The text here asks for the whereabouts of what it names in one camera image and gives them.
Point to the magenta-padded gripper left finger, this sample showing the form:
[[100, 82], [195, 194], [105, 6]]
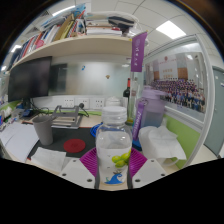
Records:
[[75, 173]]

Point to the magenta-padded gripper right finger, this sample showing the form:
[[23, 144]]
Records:
[[150, 171]]

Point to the clear printed-label water bottle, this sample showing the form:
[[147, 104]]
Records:
[[113, 146]]

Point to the large purple water jug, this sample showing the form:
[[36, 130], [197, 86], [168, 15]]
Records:
[[151, 108]]

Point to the flat round red coaster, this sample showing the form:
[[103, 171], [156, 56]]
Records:
[[74, 146]]

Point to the crumpled white tissue pile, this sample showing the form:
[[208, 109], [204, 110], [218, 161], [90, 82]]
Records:
[[160, 143]]

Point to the white paper napkin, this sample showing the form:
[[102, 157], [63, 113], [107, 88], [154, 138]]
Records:
[[48, 159]]

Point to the black red-edged desk mat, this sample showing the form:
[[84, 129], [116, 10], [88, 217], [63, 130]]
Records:
[[66, 133]]

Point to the grey ribbed cup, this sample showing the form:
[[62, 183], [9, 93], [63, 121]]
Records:
[[43, 130]]

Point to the grey metal laptop stand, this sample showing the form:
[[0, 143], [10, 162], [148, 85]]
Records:
[[66, 118]]

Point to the white paper sheets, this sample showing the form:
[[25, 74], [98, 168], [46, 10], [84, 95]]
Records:
[[18, 140]]

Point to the small blue device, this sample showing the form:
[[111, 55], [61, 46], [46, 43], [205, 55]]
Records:
[[26, 113]]

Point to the white lidded jar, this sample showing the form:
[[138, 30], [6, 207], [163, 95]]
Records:
[[112, 101]]

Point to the dark wine bottle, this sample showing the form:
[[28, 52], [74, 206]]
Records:
[[126, 93]]

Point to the large group photo poster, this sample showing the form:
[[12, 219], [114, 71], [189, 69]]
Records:
[[176, 86]]

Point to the grey-green door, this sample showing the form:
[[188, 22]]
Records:
[[216, 110]]

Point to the black computer monitor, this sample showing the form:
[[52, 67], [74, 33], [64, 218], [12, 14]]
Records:
[[30, 80]]

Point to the purple hanging pennant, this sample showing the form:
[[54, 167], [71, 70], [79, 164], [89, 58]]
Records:
[[138, 51]]

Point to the white wall socket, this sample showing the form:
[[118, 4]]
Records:
[[98, 103], [68, 102], [83, 102]]

